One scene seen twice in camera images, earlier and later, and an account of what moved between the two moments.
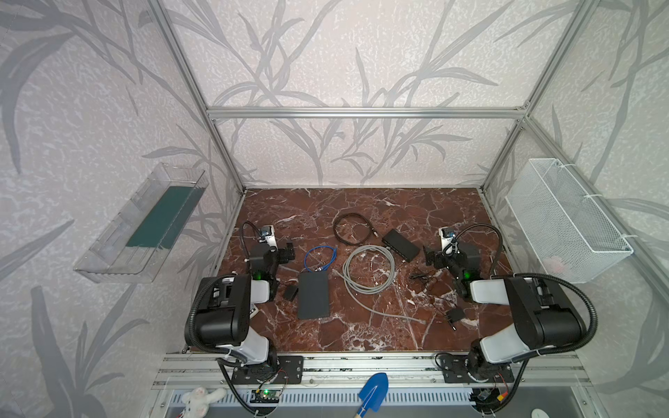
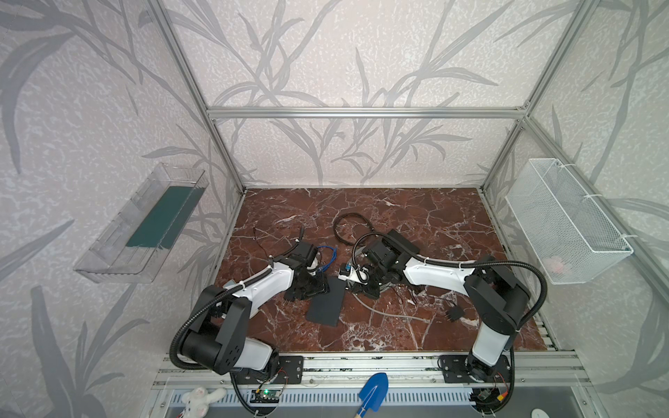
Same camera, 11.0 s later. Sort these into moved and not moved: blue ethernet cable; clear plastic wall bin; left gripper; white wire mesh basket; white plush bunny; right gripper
Moved: right gripper; left gripper
Not moved: blue ethernet cable; white wire mesh basket; clear plastic wall bin; white plush bunny
